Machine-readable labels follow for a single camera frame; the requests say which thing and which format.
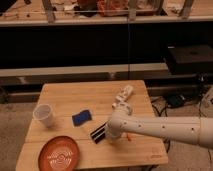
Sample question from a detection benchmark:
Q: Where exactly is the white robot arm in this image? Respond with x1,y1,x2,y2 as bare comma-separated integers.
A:
105,102,213,149

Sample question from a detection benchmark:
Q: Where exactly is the long wooden shelf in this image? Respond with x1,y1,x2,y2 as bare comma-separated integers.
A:
0,0,213,27

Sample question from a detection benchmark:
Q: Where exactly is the wooden folding table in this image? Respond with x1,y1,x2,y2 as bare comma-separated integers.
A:
16,80,168,171

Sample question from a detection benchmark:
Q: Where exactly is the blue sponge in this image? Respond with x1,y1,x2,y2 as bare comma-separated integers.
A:
72,110,92,126

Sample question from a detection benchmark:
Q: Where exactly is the black box on right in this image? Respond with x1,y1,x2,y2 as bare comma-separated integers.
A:
165,45,213,75

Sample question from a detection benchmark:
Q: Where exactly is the clear plastic cup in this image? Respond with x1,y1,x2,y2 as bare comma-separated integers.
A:
33,104,53,127

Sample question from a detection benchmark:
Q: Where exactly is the orange toy carrot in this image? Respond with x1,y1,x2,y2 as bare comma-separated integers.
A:
126,133,132,141

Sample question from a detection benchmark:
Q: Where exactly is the white plastic bottle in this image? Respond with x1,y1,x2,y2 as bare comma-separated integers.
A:
112,85,134,108

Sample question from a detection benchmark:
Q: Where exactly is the orange plate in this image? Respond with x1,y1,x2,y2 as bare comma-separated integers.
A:
38,136,80,171

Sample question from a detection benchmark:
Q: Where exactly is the black white striped eraser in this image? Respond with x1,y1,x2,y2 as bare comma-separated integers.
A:
90,124,105,144

